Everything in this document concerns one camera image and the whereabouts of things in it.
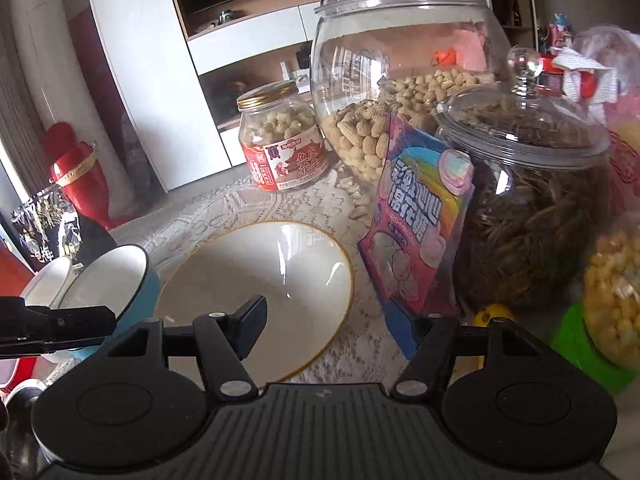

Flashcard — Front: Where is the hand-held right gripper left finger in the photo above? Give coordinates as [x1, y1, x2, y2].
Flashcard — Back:
[120, 295, 269, 397]

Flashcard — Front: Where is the large round glass peanut jar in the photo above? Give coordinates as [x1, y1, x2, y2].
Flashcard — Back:
[309, 0, 512, 187]

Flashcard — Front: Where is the white and wood TV cabinet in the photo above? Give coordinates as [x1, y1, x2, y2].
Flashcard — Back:
[82, 0, 493, 192]

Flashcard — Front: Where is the red trash can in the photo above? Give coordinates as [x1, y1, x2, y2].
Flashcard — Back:
[46, 122, 128, 232]

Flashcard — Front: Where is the toy robot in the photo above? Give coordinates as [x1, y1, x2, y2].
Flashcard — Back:
[544, 12, 577, 57]

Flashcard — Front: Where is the black snack bag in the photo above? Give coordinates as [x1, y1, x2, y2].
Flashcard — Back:
[10, 184, 82, 273]

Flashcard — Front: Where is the white lace tablecloth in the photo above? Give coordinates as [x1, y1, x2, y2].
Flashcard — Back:
[107, 164, 481, 388]

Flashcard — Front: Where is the white tower air conditioner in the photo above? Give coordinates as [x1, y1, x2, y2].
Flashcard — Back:
[9, 0, 128, 211]

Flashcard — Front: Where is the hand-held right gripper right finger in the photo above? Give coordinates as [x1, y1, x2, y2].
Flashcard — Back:
[392, 313, 542, 399]

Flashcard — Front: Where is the pink marshmallow packet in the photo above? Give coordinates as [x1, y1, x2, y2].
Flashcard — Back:
[357, 111, 476, 361]

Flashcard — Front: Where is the small peanut jar gold lid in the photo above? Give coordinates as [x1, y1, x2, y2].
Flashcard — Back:
[236, 80, 331, 192]

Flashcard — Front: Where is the blue rimmed plate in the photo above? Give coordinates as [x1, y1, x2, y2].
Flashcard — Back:
[59, 244, 162, 362]

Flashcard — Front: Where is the white bottom plate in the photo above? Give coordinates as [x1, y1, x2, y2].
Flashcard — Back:
[154, 220, 355, 387]

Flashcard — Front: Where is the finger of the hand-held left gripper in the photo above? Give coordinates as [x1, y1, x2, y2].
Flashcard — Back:
[0, 296, 117, 357]

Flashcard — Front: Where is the clear bag of candy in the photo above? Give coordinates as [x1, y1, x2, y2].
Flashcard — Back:
[562, 24, 640, 128]

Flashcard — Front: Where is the glass jar of dark seeds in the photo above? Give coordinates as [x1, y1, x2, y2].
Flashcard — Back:
[434, 45, 615, 312]

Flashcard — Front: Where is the bag of yellow popcorn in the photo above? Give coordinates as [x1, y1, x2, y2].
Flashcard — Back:
[581, 227, 640, 367]

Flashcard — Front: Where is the white bowl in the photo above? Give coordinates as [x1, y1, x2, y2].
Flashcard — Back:
[22, 256, 77, 311]

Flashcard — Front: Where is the yellow toy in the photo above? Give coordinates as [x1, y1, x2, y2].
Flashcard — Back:
[472, 303, 517, 328]

